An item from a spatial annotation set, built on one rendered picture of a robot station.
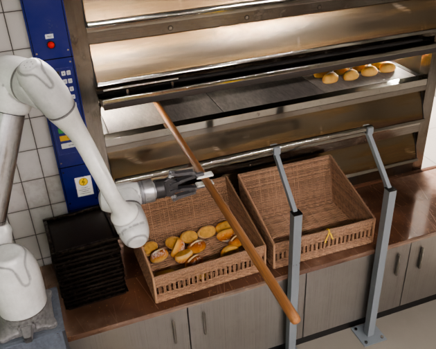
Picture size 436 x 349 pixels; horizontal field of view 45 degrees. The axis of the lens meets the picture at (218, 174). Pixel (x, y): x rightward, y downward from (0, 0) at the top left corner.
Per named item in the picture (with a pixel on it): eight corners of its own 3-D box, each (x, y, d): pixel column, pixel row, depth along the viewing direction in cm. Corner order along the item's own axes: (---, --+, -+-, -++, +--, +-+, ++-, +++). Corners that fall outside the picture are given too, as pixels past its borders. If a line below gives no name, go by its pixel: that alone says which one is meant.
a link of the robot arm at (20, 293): (14, 330, 164) (-4, 276, 152) (-17, 305, 174) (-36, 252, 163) (58, 300, 174) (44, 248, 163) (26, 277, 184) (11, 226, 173)
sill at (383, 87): (104, 142, 252) (102, 134, 250) (419, 81, 301) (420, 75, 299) (106, 147, 247) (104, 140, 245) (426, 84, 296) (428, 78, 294)
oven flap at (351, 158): (121, 231, 271) (113, 193, 267) (413, 160, 320) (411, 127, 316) (122, 233, 267) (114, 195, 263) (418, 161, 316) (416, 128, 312)
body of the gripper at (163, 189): (151, 175, 205) (174, 171, 207) (153, 194, 209) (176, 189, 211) (155, 185, 198) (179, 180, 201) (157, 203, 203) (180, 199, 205)
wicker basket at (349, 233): (236, 215, 292) (235, 172, 278) (327, 194, 307) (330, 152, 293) (272, 271, 253) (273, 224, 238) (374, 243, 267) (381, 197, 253)
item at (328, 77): (277, 53, 340) (278, 45, 337) (342, 43, 353) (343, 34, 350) (325, 86, 291) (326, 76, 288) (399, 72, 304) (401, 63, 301)
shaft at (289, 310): (302, 324, 145) (302, 316, 144) (291, 327, 144) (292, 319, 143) (155, 98, 284) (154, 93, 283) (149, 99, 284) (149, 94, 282)
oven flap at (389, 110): (113, 187, 259) (105, 148, 254) (420, 121, 307) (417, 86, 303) (115, 189, 254) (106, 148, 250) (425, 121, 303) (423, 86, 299)
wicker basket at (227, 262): (129, 243, 275) (122, 199, 261) (229, 217, 292) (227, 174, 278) (154, 305, 236) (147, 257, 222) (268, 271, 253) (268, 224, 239)
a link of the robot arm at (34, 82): (84, 97, 165) (58, 88, 173) (55, 52, 152) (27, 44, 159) (56, 127, 160) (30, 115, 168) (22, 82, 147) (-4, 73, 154)
